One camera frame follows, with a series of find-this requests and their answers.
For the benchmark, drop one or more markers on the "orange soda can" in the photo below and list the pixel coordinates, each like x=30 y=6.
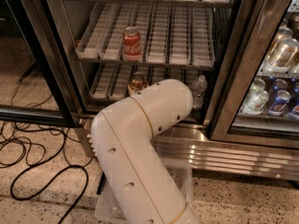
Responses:
x=137 y=83

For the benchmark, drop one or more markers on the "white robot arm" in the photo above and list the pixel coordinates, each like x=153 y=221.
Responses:
x=121 y=134

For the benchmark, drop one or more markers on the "red coca-cola can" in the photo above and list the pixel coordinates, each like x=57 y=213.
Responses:
x=131 y=45

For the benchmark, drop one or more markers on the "stainless steel fridge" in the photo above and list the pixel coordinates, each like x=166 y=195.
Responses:
x=190 y=140

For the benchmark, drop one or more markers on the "closed glass fridge door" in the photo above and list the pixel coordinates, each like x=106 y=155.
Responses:
x=276 y=20

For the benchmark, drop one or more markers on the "silver green can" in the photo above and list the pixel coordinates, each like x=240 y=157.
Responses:
x=256 y=98

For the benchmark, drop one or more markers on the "open glass fridge door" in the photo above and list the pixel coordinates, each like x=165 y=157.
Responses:
x=35 y=83

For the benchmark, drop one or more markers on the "blue pepsi can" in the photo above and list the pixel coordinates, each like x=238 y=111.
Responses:
x=277 y=102

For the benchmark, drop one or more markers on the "silver gold can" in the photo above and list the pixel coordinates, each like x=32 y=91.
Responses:
x=280 y=58

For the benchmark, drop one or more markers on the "clear plastic water bottle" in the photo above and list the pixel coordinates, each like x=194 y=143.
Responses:
x=198 y=91

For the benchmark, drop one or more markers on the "clear plastic storage bin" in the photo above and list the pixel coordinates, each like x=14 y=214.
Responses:
x=108 y=209

